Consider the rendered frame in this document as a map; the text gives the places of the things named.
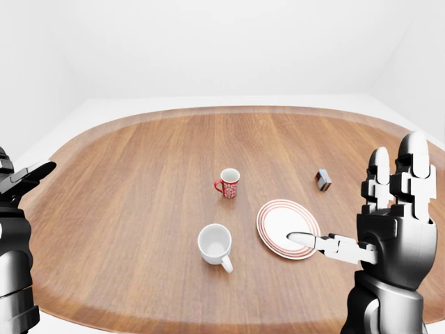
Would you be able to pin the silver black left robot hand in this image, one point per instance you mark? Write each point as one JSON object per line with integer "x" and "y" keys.
{"x": 14, "y": 222}

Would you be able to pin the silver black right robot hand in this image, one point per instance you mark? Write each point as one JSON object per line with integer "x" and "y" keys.
{"x": 400, "y": 240}

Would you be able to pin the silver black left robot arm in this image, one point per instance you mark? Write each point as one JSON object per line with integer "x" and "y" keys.
{"x": 15, "y": 313}

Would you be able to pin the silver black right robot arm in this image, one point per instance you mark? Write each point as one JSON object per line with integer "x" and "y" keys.
{"x": 382, "y": 309}

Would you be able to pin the white plate with red rings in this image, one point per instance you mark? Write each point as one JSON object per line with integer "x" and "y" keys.
{"x": 278, "y": 222}

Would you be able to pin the red patterned mug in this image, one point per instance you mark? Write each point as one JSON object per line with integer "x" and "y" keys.
{"x": 229, "y": 183}

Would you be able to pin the white mug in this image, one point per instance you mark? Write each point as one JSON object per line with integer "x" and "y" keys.
{"x": 215, "y": 245}

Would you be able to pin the small printed box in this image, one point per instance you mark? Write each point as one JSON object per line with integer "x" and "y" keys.
{"x": 322, "y": 179}

